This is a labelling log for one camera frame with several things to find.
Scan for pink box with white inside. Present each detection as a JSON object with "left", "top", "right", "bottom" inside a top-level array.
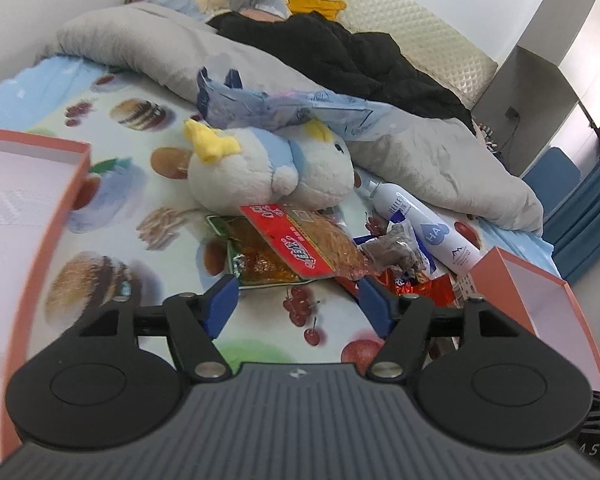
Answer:
[{"left": 0, "top": 127, "right": 92, "bottom": 461}]

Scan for white and blue plush toy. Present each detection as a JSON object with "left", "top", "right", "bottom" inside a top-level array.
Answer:
[{"left": 182, "top": 117, "right": 356, "bottom": 216}]

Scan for red foil wrapper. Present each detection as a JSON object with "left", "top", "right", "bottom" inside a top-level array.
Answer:
[{"left": 394, "top": 272, "right": 454, "bottom": 307}]

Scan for white quilted headboard pad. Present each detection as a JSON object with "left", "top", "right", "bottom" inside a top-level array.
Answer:
[{"left": 290, "top": 0, "right": 499, "bottom": 107}]

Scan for white spray bottle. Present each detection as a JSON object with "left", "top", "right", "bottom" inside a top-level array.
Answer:
[{"left": 355, "top": 175, "right": 483, "bottom": 276}]

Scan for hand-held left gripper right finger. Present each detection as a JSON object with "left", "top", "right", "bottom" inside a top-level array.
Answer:
[{"left": 357, "top": 276, "right": 524, "bottom": 379}]

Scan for green and clear snack packet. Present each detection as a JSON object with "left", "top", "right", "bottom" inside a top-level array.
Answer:
[{"left": 205, "top": 215, "right": 311, "bottom": 289}]

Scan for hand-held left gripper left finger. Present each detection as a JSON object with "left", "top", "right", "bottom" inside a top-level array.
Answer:
[{"left": 78, "top": 275, "right": 241, "bottom": 381}]

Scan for clear bag of grey snacks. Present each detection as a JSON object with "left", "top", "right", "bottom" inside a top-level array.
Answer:
[{"left": 355, "top": 220, "right": 426, "bottom": 274}]

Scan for pale blue plastic bag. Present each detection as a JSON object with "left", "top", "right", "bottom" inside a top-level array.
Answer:
[{"left": 196, "top": 66, "right": 411, "bottom": 142}]

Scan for pink box with barcode labels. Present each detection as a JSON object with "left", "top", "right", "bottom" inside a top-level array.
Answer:
[{"left": 452, "top": 246, "right": 600, "bottom": 391}]

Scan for grey blanket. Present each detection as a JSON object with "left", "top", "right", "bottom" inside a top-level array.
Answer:
[{"left": 35, "top": 5, "right": 546, "bottom": 231}]

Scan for red and clear snack packet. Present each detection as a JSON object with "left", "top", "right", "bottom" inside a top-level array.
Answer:
[{"left": 240, "top": 202, "right": 377, "bottom": 283}]

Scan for black garment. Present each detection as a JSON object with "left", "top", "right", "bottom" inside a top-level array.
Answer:
[{"left": 210, "top": 10, "right": 477, "bottom": 134}]

